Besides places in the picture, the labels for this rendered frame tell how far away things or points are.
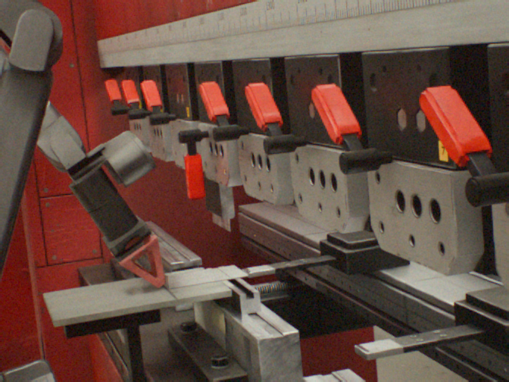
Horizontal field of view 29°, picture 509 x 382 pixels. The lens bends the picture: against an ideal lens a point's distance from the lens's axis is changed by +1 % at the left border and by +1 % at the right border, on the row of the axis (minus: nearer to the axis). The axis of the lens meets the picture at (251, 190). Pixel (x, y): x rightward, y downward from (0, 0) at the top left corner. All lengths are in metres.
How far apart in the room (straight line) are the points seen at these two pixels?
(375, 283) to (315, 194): 0.63
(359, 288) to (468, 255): 0.94
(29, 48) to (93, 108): 1.22
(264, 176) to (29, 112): 0.28
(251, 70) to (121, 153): 0.41
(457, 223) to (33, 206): 1.72
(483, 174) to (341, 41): 0.30
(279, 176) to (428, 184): 0.37
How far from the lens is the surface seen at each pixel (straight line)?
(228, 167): 1.26
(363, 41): 0.82
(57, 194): 2.33
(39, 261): 2.35
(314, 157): 0.94
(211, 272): 1.57
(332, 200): 0.91
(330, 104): 0.80
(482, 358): 1.30
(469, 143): 0.61
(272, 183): 1.08
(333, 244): 1.59
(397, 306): 1.51
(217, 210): 1.49
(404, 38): 0.75
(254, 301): 1.43
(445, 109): 0.62
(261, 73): 1.08
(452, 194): 0.70
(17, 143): 1.13
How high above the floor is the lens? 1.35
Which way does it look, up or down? 8 degrees down
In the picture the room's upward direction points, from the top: 6 degrees counter-clockwise
